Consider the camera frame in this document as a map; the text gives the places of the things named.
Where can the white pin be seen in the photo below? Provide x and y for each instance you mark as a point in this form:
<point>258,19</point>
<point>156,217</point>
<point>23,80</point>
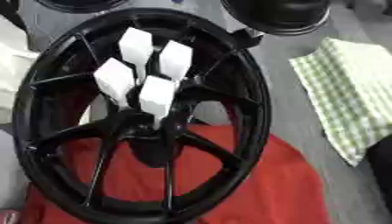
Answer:
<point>135,46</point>
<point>156,96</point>
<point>175,59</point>
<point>114,80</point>

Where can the black spoked wheel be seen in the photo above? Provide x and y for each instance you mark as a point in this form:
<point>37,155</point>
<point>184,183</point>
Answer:
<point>245,87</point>

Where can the black round wheel rim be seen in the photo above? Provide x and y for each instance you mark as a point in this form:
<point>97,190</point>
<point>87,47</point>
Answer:
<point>286,14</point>
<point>81,4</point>

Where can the green white checked table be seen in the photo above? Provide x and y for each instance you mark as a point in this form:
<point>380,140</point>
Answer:
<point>347,87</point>

